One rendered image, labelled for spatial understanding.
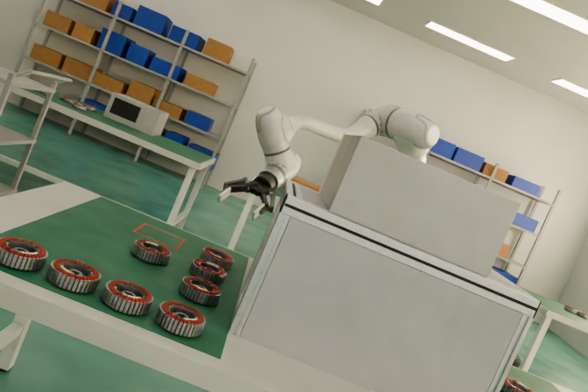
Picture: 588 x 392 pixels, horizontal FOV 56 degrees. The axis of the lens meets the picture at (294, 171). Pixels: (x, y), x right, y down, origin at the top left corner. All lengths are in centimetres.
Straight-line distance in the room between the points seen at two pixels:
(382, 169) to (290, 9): 737
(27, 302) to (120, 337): 20
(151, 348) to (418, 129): 141
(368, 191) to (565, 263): 848
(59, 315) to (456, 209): 93
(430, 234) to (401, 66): 735
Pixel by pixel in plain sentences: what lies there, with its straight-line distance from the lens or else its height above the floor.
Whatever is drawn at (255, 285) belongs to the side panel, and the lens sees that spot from 138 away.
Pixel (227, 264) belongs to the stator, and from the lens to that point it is 186.
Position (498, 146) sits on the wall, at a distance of 907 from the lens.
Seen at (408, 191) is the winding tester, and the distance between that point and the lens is 138.
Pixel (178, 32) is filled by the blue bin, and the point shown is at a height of 191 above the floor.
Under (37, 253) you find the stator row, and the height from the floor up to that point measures 79.
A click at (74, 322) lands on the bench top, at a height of 73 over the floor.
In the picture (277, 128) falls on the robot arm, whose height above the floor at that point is 125.
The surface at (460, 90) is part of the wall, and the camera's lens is 889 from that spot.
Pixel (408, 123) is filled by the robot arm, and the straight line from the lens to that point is 226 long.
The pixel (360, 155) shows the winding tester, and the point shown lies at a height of 127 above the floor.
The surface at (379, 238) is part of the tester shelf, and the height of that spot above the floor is 110.
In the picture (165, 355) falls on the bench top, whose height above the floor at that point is 73.
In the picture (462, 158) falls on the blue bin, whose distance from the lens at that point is 832.
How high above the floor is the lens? 126
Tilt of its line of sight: 4 degrees down
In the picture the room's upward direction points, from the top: 23 degrees clockwise
